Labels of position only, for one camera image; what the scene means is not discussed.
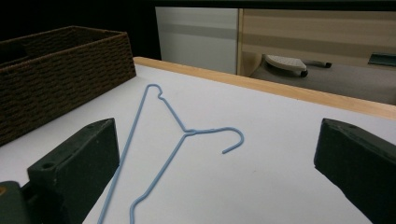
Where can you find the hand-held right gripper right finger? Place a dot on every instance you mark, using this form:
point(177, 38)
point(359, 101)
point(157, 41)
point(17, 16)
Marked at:
point(358, 161)

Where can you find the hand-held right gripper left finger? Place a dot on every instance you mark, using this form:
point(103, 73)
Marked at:
point(81, 161)

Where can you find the brown woven basket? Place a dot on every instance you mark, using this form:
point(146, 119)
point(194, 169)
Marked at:
point(62, 81)

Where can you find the dark green object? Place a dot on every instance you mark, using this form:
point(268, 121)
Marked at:
point(383, 59)

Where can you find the white and grey device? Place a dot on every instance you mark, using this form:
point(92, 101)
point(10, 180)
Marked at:
point(288, 63)

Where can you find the light wooden cabinet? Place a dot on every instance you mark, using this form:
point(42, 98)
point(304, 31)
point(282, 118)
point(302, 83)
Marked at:
point(311, 34)

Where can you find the white cabinet panel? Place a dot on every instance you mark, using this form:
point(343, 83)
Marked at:
point(199, 37)

